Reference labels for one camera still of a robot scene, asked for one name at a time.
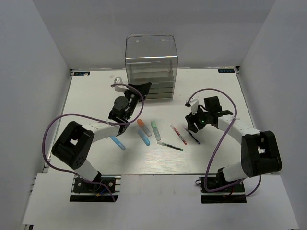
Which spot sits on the blue table label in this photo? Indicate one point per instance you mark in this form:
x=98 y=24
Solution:
x=226 y=71
x=83 y=73

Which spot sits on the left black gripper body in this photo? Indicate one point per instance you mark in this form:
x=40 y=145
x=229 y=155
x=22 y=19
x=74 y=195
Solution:
x=133 y=97

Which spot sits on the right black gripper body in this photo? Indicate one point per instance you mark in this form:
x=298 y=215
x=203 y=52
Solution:
x=201 y=118

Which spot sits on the green highlighter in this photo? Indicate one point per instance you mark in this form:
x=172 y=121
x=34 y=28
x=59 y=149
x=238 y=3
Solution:
x=155 y=130

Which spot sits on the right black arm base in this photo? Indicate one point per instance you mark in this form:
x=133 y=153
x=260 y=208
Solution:
x=234 y=194

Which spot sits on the right blue table label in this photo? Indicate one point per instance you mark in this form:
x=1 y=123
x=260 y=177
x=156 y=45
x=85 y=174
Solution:
x=226 y=71

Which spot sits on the green gel pen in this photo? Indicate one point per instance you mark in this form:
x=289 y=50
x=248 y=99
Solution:
x=169 y=146

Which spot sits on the blue gel pen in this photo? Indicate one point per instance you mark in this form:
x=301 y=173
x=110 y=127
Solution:
x=190 y=134

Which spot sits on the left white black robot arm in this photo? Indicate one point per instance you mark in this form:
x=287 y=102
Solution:
x=73 y=145

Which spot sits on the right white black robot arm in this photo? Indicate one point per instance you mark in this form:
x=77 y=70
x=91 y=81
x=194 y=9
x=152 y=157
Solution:
x=259 y=150

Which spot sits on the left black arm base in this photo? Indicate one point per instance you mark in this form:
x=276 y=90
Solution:
x=85 y=192

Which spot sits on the left blue table label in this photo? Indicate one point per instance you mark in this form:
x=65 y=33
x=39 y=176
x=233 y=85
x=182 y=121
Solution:
x=83 y=73

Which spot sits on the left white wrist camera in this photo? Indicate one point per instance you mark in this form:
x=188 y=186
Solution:
x=118 y=85

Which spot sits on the light blue highlighter left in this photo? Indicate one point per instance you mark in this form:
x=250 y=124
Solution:
x=118 y=143

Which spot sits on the red gel pen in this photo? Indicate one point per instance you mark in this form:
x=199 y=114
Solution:
x=177 y=132

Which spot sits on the orange highlighter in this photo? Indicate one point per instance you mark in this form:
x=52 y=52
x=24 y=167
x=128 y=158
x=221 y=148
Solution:
x=144 y=127

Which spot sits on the blue highlighter middle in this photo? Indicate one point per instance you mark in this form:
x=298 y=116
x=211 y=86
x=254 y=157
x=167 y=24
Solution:
x=144 y=137

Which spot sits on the clear acrylic drawer organizer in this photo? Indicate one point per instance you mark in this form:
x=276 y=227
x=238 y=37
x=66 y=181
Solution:
x=152 y=58

